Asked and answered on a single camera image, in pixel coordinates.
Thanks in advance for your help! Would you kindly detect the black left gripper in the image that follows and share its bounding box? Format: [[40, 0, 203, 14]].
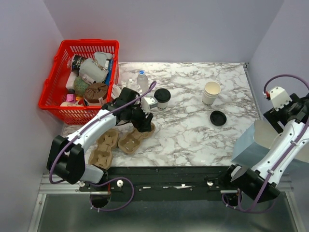
[[126, 102, 154, 133]]

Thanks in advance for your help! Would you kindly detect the white paper cup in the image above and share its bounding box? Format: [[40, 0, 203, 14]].
[[157, 99, 169, 110]]

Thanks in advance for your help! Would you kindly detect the black cup lid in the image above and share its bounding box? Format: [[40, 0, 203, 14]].
[[154, 88, 171, 103]]

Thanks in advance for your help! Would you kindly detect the stack of white paper cups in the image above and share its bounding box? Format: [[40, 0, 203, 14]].
[[202, 81, 221, 106]]

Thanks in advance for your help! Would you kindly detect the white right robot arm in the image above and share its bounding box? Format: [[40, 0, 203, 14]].
[[222, 93, 309, 203]]

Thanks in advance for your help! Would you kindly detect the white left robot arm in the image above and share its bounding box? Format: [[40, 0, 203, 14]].
[[47, 87, 157, 191]]

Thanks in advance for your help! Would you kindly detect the clear water bottle blue cap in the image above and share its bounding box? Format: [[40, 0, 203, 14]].
[[137, 70, 149, 93]]

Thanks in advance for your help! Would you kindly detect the light blue paper bag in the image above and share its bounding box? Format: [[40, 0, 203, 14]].
[[231, 119, 309, 172]]

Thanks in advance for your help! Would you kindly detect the brown cardboard cup carrier stack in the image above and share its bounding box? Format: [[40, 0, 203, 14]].
[[88, 129, 119, 170]]

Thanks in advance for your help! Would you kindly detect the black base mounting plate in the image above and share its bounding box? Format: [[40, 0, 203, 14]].
[[79, 166, 238, 202]]

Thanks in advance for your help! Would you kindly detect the brown round chocolate cake box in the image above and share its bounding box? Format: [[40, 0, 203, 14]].
[[84, 83, 109, 106]]

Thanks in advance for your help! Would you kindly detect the green round sponge ball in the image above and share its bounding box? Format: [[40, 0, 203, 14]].
[[73, 76, 89, 96]]

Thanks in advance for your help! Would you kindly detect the white plastic pouch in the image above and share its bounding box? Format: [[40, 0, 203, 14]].
[[79, 58, 108, 83]]

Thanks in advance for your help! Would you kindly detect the dark printed can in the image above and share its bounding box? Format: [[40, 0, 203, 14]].
[[70, 54, 86, 73]]

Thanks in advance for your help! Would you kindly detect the red plastic shopping basket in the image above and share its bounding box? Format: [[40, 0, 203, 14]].
[[38, 39, 119, 125]]

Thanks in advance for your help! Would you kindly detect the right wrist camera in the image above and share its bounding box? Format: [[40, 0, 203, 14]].
[[263, 87, 292, 112]]

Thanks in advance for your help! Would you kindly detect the aluminium rail frame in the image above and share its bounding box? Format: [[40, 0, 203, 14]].
[[28, 174, 306, 232]]

